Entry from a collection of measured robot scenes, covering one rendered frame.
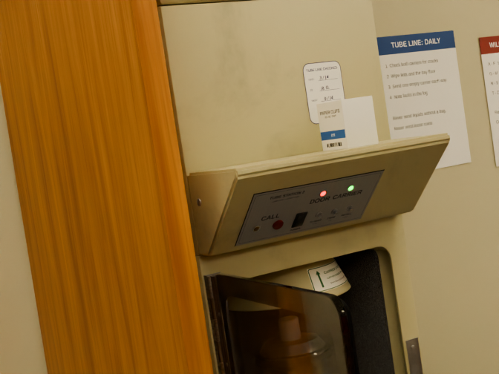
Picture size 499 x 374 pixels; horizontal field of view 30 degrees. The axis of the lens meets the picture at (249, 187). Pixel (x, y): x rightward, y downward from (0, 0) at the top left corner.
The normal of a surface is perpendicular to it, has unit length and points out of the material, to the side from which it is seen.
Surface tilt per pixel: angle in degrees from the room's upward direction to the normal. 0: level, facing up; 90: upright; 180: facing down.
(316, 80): 90
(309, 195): 135
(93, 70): 90
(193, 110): 90
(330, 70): 90
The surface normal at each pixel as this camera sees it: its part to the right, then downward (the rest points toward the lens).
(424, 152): 0.47, 0.68
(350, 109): 0.55, -0.04
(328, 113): -0.83, 0.15
